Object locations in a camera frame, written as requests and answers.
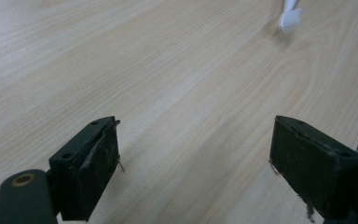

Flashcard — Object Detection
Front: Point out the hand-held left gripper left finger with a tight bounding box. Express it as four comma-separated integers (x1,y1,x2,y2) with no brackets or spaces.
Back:
48,116,121,222

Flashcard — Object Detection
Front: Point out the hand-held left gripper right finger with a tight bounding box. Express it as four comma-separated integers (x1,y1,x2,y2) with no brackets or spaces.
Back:
268,115,358,224

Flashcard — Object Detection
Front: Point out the white electric toothbrush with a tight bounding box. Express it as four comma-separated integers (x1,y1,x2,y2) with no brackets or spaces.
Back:
277,0,303,33

